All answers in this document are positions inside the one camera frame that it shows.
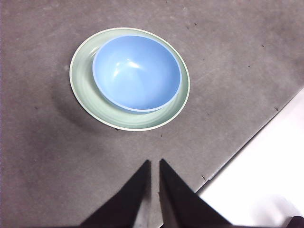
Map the blue ribbed bowl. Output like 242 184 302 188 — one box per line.
92 35 182 113

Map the green round plate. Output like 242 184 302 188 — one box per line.
69 27 191 132

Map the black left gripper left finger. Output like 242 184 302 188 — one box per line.
78 159 152 228

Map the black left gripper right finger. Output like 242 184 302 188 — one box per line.
158 158 233 228

